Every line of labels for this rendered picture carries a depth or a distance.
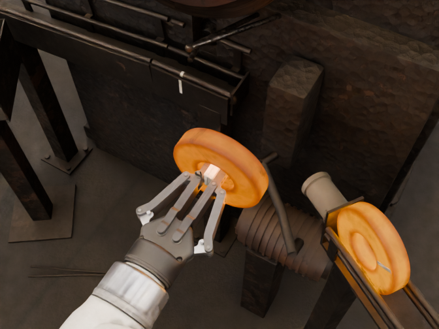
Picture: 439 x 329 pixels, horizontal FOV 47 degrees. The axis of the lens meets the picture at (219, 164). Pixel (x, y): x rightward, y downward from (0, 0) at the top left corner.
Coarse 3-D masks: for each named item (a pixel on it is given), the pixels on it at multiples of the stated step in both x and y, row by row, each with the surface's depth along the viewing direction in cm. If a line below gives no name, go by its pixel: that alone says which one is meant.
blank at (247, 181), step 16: (176, 144) 77; (192, 144) 73; (208, 144) 72; (224, 144) 72; (240, 144) 72; (176, 160) 80; (192, 160) 77; (208, 160) 74; (224, 160) 72; (240, 160) 71; (256, 160) 73; (240, 176) 73; (256, 176) 73; (240, 192) 77; (256, 192) 74
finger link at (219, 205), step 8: (224, 192) 73; (216, 200) 73; (224, 200) 73; (216, 208) 72; (216, 216) 71; (208, 224) 71; (216, 224) 71; (208, 232) 70; (208, 240) 69; (208, 248) 69; (208, 256) 70
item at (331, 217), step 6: (360, 198) 88; (342, 204) 87; (348, 204) 87; (330, 210) 87; (336, 210) 87; (330, 216) 87; (336, 216) 88; (330, 222) 89; (336, 222) 90; (324, 228) 90; (336, 228) 92; (336, 234) 94; (324, 240) 94
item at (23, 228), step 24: (0, 24) 115; (0, 48) 110; (0, 72) 109; (0, 96) 108; (0, 120) 112; (0, 144) 130; (0, 168) 139; (24, 168) 143; (24, 192) 150; (48, 192) 171; (72, 192) 171; (24, 216) 166; (48, 216) 164; (72, 216) 166; (24, 240) 161
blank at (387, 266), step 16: (352, 208) 82; (368, 208) 81; (352, 224) 84; (368, 224) 79; (384, 224) 78; (352, 240) 87; (368, 240) 80; (384, 240) 77; (400, 240) 77; (352, 256) 88; (368, 256) 87; (384, 256) 78; (400, 256) 77; (368, 272) 85; (384, 272) 80; (400, 272) 77; (384, 288) 81; (400, 288) 81
